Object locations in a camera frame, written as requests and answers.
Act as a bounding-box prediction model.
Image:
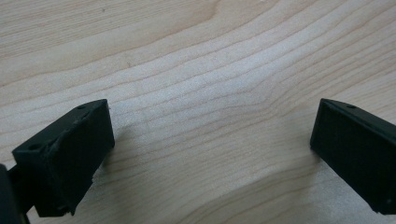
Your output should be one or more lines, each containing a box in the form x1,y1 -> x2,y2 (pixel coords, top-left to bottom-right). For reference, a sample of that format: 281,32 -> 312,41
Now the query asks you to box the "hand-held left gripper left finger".
11,98 -> 116,218

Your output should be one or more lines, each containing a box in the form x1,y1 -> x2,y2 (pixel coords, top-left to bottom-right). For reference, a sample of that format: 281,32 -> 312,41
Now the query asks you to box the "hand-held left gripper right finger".
309,98 -> 396,216

